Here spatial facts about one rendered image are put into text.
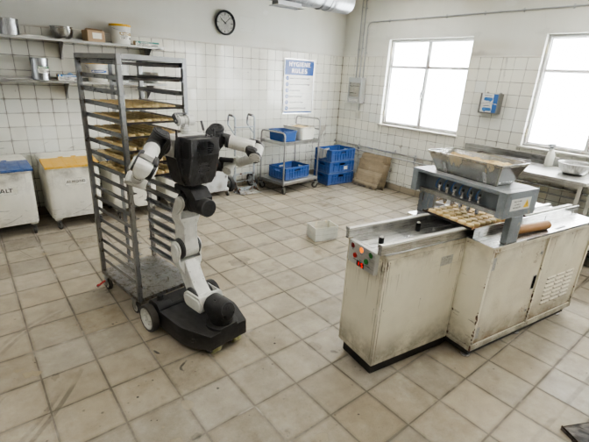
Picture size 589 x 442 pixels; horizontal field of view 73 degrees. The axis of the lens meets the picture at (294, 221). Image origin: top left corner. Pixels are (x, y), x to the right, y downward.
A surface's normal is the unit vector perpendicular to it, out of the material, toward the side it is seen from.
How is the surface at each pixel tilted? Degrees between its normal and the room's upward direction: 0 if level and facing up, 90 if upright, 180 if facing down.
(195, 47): 90
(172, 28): 90
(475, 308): 90
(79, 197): 92
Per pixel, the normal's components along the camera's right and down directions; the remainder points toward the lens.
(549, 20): -0.78, 0.18
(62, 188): 0.62, 0.33
